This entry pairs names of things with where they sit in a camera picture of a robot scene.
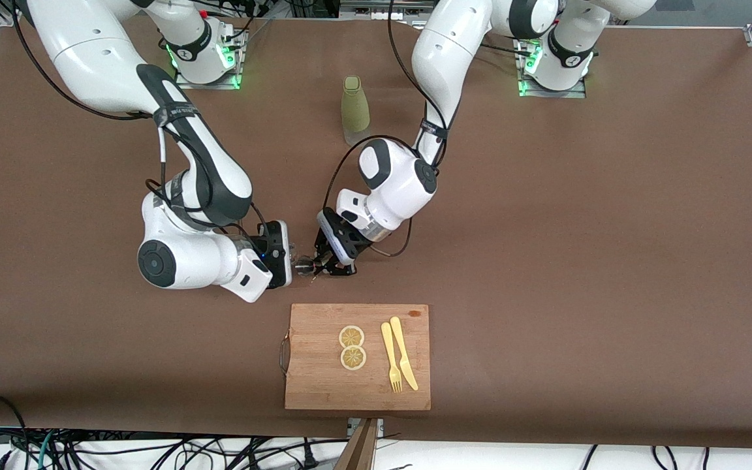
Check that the wooden post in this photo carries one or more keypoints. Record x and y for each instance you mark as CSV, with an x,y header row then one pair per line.
x,y
360,450

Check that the small metal bracket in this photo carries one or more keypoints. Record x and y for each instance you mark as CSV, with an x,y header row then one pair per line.
x,y
380,425

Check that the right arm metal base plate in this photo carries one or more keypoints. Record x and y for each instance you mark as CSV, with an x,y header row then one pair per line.
x,y
219,85

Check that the grey equipment box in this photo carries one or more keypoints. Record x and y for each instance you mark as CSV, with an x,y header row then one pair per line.
x,y
363,10

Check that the yellow plastic fork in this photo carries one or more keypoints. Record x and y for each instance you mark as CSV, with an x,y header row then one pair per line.
x,y
387,346

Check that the green sleeved bottle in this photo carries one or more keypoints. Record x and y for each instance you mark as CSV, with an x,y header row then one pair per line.
x,y
355,111

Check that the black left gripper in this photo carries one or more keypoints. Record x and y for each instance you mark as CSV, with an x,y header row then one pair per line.
x,y
350,250

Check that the wooden cutting board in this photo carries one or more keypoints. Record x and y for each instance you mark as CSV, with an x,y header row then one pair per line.
x,y
324,378

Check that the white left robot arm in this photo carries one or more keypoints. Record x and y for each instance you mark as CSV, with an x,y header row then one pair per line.
x,y
454,46

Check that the lemon slice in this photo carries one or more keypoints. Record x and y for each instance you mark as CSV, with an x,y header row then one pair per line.
x,y
351,337
353,358

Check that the steel jigger measuring cup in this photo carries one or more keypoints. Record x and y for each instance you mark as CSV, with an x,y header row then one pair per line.
x,y
307,266

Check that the yellow plastic knife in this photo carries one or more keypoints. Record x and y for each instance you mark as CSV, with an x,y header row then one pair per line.
x,y
399,343

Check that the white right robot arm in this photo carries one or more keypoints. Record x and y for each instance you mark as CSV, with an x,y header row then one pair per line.
x,y
89,52

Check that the clear glass shaker cup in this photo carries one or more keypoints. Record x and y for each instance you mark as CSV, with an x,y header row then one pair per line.
x,y
294,261

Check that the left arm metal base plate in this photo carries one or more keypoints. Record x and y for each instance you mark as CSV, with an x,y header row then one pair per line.
x,y
552,93

